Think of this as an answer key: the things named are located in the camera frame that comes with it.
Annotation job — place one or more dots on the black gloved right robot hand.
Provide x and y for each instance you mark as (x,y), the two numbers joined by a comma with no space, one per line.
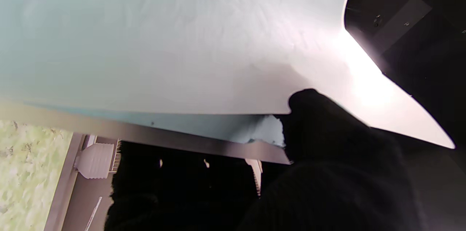
(335,180)

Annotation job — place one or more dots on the grey folder slide bar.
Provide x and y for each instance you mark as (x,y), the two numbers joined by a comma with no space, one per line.
(164,137)

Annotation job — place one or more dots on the light blue translucent folder cover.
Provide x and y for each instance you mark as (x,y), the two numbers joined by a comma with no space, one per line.
(174,38)

